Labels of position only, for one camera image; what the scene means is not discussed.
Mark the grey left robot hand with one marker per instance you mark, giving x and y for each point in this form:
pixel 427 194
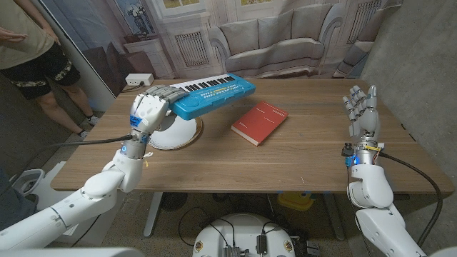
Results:
pixel 148 114

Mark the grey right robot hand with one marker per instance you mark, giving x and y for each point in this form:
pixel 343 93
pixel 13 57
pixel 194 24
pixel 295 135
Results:
pixel 366 121

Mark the blue toy piano keyboard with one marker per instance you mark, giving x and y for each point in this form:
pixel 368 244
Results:
pixel 218 96

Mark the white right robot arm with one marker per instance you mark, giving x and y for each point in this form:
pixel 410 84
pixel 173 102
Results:
pixel 378 214

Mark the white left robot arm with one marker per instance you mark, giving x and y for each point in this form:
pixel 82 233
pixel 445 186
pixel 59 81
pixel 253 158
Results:
pixel 82 203

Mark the gold-rimmed white paper plate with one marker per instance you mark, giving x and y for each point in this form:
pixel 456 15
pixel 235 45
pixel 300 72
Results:
pixel 178 133

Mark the red notebook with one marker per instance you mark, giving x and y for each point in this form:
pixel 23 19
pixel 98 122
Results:
pixel 260 122

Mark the white power strip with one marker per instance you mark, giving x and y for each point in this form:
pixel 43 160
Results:
pixel 139 79

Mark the black round floor fan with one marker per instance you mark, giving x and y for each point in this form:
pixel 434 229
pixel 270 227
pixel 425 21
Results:
pixel 175 201

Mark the white table leg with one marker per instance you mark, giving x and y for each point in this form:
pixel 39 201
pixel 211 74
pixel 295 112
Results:
pixel 333 217
pixel 153 214

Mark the yellow object under table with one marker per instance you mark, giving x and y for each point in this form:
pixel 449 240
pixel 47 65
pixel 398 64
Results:
pixel 294 201

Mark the printed living room backdrop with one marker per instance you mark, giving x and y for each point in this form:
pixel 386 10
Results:
pixel 271 46

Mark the person in beige shirt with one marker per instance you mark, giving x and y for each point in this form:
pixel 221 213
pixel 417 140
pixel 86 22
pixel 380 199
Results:
pixel 21 53

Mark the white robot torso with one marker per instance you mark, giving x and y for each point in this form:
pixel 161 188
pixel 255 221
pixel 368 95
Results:
pixel 242 228

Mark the person in blue jeans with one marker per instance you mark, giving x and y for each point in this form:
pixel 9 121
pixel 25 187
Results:
pixel 14 210

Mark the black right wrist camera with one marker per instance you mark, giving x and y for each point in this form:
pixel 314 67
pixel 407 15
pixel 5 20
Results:
pixel 347 150

